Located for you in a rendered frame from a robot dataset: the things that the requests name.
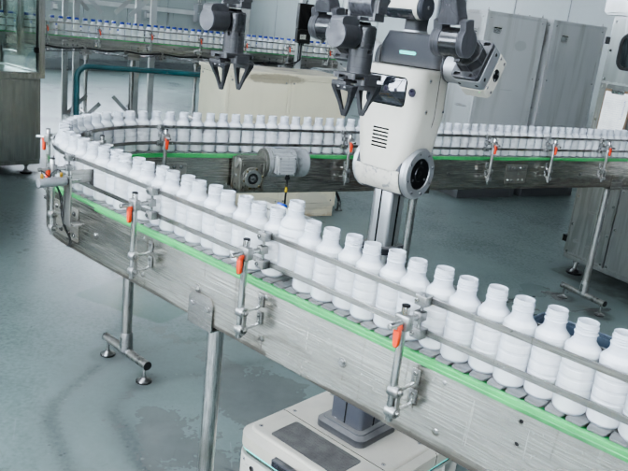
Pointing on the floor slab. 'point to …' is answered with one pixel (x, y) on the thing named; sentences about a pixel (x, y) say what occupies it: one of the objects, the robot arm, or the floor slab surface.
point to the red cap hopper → (78, 59)
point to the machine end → (583, 221)
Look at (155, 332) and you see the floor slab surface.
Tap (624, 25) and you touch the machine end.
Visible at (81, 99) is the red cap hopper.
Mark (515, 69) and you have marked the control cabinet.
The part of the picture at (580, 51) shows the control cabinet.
